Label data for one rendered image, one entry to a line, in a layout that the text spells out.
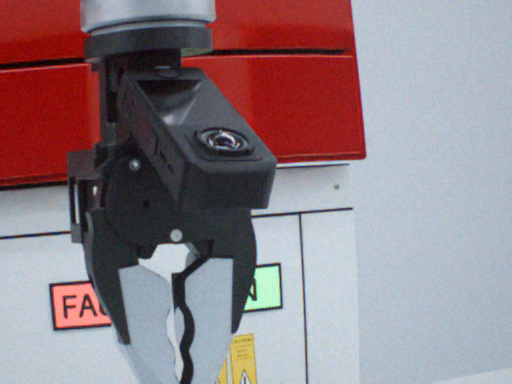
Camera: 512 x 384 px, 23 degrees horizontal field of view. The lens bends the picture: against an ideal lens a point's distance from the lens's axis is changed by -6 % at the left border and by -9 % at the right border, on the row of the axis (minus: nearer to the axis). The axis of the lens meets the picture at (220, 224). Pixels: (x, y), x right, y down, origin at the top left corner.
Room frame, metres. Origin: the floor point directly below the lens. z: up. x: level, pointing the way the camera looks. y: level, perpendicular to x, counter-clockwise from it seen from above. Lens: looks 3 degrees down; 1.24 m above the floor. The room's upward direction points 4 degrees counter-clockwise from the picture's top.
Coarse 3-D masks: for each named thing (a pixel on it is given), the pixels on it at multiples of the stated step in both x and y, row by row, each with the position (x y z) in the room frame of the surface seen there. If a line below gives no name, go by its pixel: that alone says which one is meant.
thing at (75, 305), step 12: (60, 288) 1.25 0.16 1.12; (72, 288) 1.25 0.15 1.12; (84, 288) 1.26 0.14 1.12; (60, 300) 1.25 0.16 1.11; (72, 300) 1.25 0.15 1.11; (84, 300) 1.26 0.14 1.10; (96, 300) 1.26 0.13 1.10; (60, 312) 1.25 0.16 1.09; (72, 312) 1.25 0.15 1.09; (84, 312) 1.26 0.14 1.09; (96, 312) 1.26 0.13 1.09; (60, 324) 1.25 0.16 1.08; (72, 324) 1.25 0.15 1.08; (84, 324) 1.26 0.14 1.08
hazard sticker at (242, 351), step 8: (240, 336) 1.32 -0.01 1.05; (248, 336) 1.32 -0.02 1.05; (232, 344) 1.32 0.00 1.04; (240, 344) 1.32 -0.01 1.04; (248, 344) 1.32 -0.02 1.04; (232, 352) 1.32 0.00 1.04; (240, 352) 1.32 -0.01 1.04; (248, 352) 1.32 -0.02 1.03; (232, 360) 1.32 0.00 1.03; (240, 360) 1.32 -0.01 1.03; (248, 360) 1.32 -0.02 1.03; (232, 368) 1.32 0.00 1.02; (240, 368) 1.32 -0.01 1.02; (248, 368) 1.32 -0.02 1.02; (232, 376) 1.32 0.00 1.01; (240, 376) 1.32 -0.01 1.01; (248, 376) 1.32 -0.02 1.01; (256, 376) 1.33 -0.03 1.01
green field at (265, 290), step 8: (256, 272) 1.33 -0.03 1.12; (264, 272) 1.33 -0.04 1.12; (272, 272) 1.33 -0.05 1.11; (256, 280) 1.33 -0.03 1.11; (264, 280) 1.33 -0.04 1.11; (272, 280) 1.33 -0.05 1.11; (256, 288) 1.33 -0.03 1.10; (264, 288) 1.33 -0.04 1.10; (272, 288) 1.33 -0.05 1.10; (256, 296) 1.33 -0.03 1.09; (264, 296) 1.33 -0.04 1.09; (272, 296) 1.33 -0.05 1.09; (248, 304) 1.32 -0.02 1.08; (256, 304) 1.33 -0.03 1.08; (264, 304) 1.33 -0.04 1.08; (272, 304) 1.33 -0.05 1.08
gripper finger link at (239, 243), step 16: (240, 224) 0.68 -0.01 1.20; (224, 240) 0.68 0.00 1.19; (240, 240) 0.68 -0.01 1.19; (208, 256) 0.68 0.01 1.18; (224, 256) 0.68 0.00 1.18; (240, 256) 0.68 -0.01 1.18; (256, 256) 0.69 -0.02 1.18; (240, 272) 0.68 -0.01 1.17; (240, 288) 0.68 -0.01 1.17; (240, 304) 0.68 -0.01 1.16; (240, 320) 0.68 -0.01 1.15
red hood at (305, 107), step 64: (0, 0) 1.18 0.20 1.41; (64, 0) 1.21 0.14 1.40; (256, 0) 1.28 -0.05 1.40; (320, 0) 1.31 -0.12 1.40; (0, 64) 1.19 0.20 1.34; (64, 64) 1.22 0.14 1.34; (192, 64) 1.26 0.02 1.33; (256, 64) 1.28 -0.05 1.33; (320, 64) 1.31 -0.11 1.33; (0, 128) 1.18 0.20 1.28; (64, 128) 1.21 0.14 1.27; (256, 128) 1.28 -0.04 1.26; (320, 128) 1.31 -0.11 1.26
